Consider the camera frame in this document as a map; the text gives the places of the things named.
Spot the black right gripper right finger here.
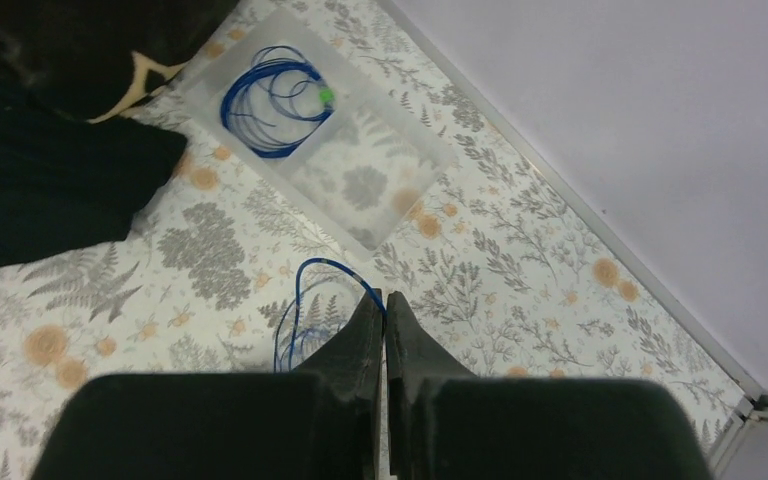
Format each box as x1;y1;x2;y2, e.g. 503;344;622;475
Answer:
385;291;474;479

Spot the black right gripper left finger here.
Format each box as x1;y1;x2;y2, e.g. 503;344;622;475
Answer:
294;293;385;479

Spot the black folded cloth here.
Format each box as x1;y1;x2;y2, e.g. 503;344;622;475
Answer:
0;78;188;267

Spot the coiled blue cable green tie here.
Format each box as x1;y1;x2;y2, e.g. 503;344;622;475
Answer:
219;45;337;160

